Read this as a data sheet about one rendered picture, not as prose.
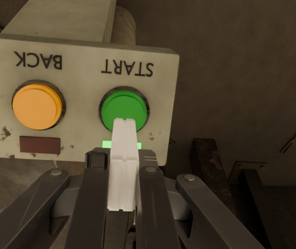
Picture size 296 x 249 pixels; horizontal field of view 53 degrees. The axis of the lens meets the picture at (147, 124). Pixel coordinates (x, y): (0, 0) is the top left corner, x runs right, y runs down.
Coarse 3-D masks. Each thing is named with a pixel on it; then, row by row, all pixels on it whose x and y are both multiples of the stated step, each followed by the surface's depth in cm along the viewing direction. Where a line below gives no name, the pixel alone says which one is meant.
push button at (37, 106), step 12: (36, 84) 25; (24, 96) 25; (36, 96) 25; (48, 96) 25; (24, 108) 25; (36, 108) 25; (48, 108) 25; (60, 108) 26; (24, 120) 26; (36, 120) 26; (48, 120) 26
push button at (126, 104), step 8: (112, 96) 26; (120, 96) 26; (128, 96) 26; (136, 96) 26; (104, 104) 26; (112, 104) 26; (120, 104) 26; (128, 104) 26; (136, 104) 26; (144, 104) 26; (104, 112) 26; (112, 112) 26; (120, 112) 26; (128, 112) 26; (136, 112) 26; (144, 112) 26; (104, 120) 26; (112, 120) 26; (136, 120) 26; (144, 120) 27; (112, 128) 26; (136, 128) 27
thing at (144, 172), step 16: (144, 176) 14; (160, 176) 14; (144, 192) 13; (160, 192) 13; (144, 208) 12; (160, 208) 12; (144, 224) 11; (160, 224) 11; (144, 240) 10; (160, 240) 10; (176, 240) 10
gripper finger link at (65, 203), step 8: (72, 176) 15; (80, 176) 15; (72, 184) 14; (80, 184) 14; (64, 192) 13; (72, 192) 14; (56, 200) 13; (64, 200) 14; (72, 200) 14; (56, 208) 14; (64, 208) 14; (72, 208) 14; (56, 216) 14
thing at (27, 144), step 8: (24, 136) 27; (32, 136) 27; (24, 144) 27; (32, 144) 27; (40, 144) 27; (48, 144) 28; (56, 144) 28; (24, 152) 28; (32, 152) 28; (40, 152) 28; (48, 152) 28; (56, 152) 28
